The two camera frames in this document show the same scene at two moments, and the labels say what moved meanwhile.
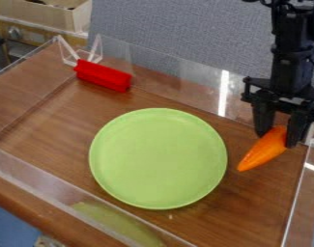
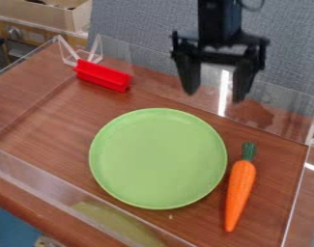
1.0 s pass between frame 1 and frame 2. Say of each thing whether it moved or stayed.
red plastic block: stayed
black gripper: moved
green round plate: stayed
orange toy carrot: moved
